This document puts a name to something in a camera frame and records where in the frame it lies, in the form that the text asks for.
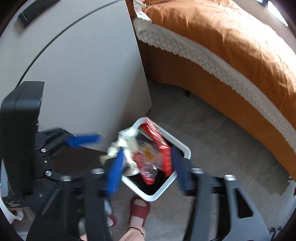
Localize white nightstand cabinet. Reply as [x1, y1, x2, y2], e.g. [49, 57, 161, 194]
[1, 1, 152, 151]

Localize white tissue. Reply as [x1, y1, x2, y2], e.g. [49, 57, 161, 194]
[100, 128, 139, 176]

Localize black drawer handle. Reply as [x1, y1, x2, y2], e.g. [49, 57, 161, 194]
[18, 0, 59, 28]

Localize white trash bin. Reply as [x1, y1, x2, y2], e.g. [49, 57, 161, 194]
[118, 117, 191, 202]

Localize orange bed cover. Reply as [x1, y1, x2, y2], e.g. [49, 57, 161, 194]
[126, 1, 295, 178]

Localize red slipper foot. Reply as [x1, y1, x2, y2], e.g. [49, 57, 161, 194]
[107, 214, 117, 227]
[129, 196, 151, 227]

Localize red slipper right foot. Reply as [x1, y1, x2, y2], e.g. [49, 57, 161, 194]
[129, 196, 151, 227]

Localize red snack wrapper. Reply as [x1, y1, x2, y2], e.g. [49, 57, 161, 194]
[133, 117, 173, 185]

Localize red slipper left foot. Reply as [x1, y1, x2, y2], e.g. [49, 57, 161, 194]
[107, 214, 117, 227]

